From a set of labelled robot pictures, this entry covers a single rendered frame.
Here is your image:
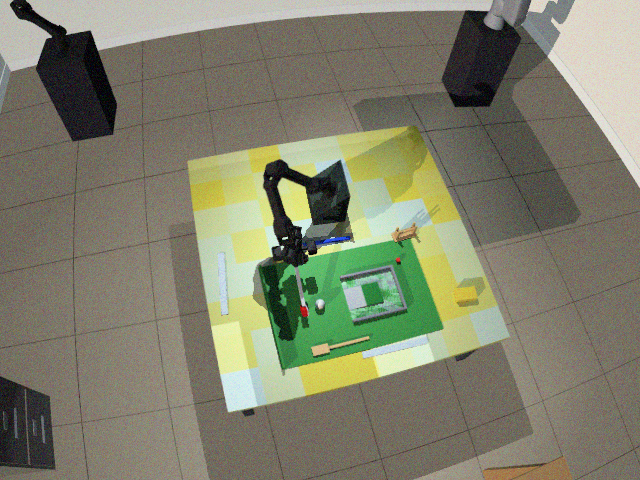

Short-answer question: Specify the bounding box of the blue putter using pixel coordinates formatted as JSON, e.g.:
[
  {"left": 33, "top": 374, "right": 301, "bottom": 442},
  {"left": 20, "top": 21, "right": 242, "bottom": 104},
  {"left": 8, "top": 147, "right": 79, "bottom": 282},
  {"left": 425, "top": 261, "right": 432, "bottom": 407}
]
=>
[{"left": 303, "top": 236, "right": 350, "bottom": 247}]

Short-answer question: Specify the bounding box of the yellow rectangular block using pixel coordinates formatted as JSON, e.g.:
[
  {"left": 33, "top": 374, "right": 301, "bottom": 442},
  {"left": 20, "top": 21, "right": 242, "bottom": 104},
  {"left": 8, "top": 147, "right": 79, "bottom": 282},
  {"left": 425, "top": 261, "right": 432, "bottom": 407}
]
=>
[{"left": 454, "top": 286, "right": 478, "bottom": 302}]

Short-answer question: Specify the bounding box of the green flat mat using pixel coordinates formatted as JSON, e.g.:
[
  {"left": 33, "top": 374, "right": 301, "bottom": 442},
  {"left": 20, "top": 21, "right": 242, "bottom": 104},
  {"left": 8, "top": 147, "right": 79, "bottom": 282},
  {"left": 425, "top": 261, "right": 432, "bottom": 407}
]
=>
[{"left": 261, "top": 238, "right": 444, "bottom": 370}]

